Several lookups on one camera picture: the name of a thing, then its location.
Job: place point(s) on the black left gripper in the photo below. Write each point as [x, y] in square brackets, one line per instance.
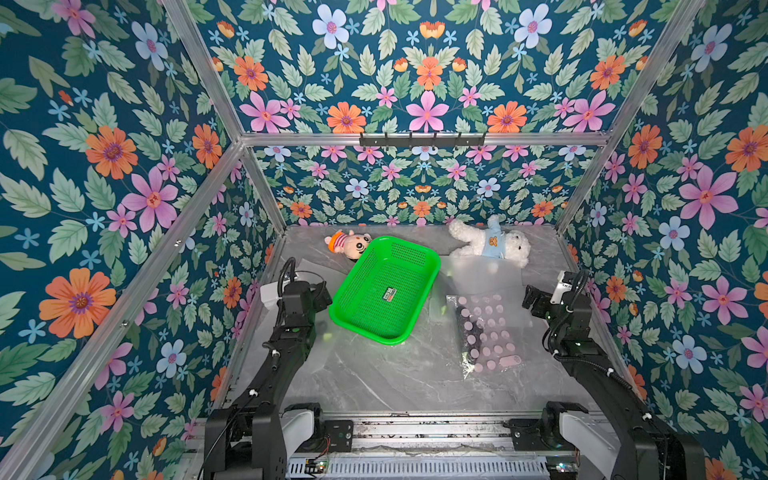
[319, 295]

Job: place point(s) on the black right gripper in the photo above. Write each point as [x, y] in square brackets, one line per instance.
[537, 298]

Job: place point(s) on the green plastic basket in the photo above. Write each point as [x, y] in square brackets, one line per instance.
[358, 305]

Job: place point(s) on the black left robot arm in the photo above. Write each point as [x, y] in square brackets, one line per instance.
[245, 440]

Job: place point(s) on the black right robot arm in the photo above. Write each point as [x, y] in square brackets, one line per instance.
[638, 444]

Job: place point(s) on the white plastic box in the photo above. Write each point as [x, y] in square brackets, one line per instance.
[269, 295]

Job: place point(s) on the cartoon doll head toy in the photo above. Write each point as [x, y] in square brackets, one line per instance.
[350, 244]

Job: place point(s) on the small label card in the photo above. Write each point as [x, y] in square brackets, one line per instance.
[389, 294]

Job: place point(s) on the white teddy bear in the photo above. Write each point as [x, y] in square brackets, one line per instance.
[491, 242]

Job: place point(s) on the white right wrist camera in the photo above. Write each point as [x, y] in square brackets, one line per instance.
[564, 285]

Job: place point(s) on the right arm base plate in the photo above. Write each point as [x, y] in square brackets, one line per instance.
[531, 435]

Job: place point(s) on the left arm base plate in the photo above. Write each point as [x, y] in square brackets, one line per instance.
[333, 436]

